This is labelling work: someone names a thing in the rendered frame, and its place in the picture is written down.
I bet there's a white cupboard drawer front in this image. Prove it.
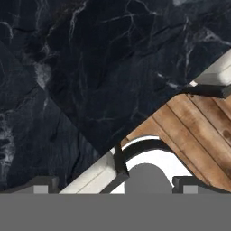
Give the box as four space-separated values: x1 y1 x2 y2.
59 147 125 195
189 49 231 88

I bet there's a white round thing, black ring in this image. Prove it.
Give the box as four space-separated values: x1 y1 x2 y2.
109 134 194 195

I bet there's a black drawer handle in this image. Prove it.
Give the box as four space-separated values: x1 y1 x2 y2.
180 83 231 99
99 142 131 195

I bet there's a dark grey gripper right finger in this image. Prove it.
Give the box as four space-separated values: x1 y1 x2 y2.
171 175 231 195

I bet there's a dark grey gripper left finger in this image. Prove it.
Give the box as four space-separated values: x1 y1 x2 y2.
4 175 60 195

